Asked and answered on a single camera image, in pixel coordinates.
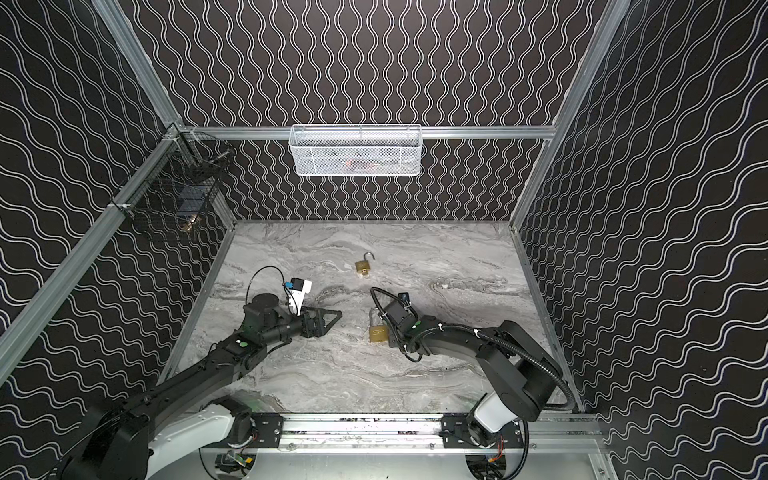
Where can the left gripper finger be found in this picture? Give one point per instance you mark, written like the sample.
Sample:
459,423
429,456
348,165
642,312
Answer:
329,315
323,326

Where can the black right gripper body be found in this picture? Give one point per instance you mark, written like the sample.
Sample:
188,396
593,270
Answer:
395,321

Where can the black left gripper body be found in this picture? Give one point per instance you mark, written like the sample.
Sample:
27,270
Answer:
308,324

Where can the long shackle brass padlock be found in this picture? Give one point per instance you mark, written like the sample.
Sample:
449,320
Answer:
378,330

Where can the small brass padlock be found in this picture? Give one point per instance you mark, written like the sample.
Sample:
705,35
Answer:
363,266

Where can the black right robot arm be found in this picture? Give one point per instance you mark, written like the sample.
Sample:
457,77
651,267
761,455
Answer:
522,375

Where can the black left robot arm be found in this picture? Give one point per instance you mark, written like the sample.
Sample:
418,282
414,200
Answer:
135,438

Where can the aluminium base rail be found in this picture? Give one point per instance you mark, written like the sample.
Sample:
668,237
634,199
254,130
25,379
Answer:
316,433

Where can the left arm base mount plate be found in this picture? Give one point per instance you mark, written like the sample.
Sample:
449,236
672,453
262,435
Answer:
258,430

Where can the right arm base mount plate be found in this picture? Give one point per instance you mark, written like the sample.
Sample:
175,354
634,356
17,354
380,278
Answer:
459,431

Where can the white mesh wall basket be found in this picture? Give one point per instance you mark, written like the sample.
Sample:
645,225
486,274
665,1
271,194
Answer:
356,150

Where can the black wire wall basket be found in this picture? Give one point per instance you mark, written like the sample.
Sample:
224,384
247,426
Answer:
176,202

